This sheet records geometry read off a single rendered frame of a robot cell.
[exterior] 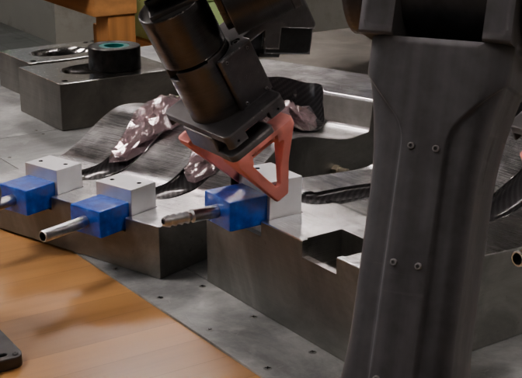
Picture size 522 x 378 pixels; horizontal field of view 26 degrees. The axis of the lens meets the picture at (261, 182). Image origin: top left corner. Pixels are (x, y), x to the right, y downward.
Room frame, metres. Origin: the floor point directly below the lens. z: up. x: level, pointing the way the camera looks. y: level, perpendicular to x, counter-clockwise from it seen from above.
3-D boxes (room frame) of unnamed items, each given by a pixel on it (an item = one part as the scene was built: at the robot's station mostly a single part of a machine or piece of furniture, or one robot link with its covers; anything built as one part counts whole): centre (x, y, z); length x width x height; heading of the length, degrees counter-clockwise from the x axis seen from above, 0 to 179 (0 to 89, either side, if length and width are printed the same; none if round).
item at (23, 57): (1.89, 0.34, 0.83); 0.17 x 0.13 x 0.06; 125
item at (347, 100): (1.31, 0.05, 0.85); 0.50 x 0.26 x 0.11; 142
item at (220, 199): (0.96, 0.03, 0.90); 0.13 x 0.05 x 0.05; 125
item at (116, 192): (1.06, 0.17, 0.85); 0.13 x 0.05 x 0.05; 142
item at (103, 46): (1.71, 0.22, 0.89); 0.08 x 0.08 x 0.04
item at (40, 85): (1.71, 0.25, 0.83); 0.20 x 0.15 x 0.07; 125
